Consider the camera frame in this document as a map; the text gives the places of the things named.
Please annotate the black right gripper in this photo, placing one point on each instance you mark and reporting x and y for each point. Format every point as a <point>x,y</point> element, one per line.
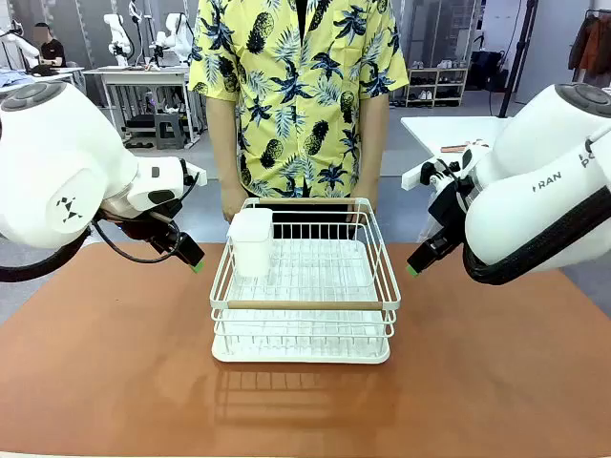
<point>448,210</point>

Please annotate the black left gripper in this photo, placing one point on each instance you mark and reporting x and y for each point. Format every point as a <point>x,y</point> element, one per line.
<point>143,229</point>

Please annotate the person's left forearm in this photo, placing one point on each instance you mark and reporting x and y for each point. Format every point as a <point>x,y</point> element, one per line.
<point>372,138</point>

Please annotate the person's right forearm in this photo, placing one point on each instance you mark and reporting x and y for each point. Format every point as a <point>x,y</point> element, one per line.
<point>224,143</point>

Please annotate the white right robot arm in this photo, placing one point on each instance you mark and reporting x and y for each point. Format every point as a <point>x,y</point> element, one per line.
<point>534,200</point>

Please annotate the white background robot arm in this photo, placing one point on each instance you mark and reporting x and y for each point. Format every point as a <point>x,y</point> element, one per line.
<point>119,38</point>
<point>19,47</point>
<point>174,38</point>

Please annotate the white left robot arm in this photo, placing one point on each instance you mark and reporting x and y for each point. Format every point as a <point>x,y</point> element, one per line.
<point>57,157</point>

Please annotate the person's right hand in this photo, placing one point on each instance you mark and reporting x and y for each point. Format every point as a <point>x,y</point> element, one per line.
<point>233,202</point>

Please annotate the person's left hand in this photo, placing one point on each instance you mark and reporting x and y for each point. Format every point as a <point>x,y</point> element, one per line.
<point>366,198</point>

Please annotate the white plastic utensil holder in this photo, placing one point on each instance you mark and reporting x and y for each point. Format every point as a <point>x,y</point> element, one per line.
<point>249,243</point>

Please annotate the brown flat item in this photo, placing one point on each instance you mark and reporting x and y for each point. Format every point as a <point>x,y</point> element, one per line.
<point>460,148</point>

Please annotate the grey plastic stool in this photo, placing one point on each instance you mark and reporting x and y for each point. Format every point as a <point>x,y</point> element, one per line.
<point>168,130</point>

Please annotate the white side table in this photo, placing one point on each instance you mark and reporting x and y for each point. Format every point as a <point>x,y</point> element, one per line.
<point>458,133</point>

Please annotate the white shoe rack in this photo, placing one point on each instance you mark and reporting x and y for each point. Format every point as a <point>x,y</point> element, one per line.
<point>436,86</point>

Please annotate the white background work table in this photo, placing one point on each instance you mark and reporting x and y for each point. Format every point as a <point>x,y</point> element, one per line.
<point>138,76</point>

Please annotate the black bag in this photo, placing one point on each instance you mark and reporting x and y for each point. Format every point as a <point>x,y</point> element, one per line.
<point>486,69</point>

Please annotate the person in pineapple shirt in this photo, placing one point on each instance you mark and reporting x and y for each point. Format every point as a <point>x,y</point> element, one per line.
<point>296,86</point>

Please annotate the black tripod stand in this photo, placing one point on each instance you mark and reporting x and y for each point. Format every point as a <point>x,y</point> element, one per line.
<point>518,57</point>

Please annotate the table with blue cloth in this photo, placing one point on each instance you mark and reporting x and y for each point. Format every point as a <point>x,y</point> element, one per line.
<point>33,77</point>

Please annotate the seated person in black shirt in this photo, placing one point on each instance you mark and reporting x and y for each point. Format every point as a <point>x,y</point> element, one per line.
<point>50,47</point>

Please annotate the hanging brown clothes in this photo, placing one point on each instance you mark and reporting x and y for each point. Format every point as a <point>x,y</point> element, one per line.
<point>592,45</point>

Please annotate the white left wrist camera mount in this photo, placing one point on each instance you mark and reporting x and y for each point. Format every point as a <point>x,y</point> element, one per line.
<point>195,172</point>

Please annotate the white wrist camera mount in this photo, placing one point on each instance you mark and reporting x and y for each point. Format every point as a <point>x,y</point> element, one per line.
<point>414,175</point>
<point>195,172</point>

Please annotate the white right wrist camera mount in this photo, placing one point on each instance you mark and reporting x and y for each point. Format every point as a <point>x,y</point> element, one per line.
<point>414,175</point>

